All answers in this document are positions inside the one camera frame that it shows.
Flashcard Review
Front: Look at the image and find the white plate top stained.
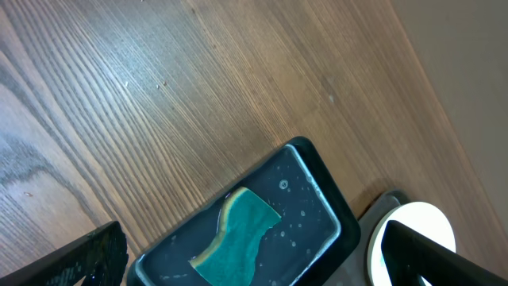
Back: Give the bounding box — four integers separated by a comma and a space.
367, 202, 456, 286

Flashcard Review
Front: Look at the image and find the small black sponge tray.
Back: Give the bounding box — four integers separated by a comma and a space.
127, 137, 360, 285

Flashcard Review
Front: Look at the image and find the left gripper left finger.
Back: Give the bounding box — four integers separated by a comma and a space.
1, 221, 129, 285

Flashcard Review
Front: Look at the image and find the large dark brown tray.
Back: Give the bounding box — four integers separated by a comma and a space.
323, 189, 410, 286

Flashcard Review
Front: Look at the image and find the green and yellow sponge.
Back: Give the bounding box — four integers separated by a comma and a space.
189, 187, 281, 286

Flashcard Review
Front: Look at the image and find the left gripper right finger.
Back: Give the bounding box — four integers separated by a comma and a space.
381, 220, 507, 286

